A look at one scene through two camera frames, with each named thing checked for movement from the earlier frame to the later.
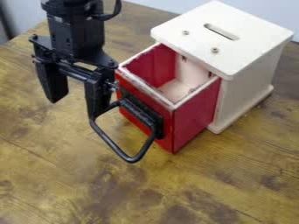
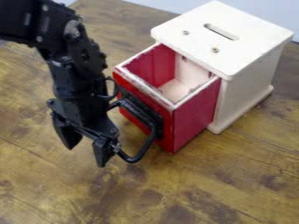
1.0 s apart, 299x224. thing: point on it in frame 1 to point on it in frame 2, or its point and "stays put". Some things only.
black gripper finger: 98,96 to 105,150
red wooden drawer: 169,93 stays put
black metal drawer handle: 148,114 stays put
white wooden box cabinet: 236,45 stays put
